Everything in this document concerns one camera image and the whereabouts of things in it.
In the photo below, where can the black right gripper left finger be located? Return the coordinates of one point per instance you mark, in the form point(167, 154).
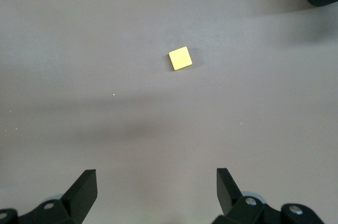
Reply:
point(76, 200)

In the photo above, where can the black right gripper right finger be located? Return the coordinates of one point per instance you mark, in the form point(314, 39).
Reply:
point(231, 200)

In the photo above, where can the yellow block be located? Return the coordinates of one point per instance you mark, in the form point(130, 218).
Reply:
point(180, 58)

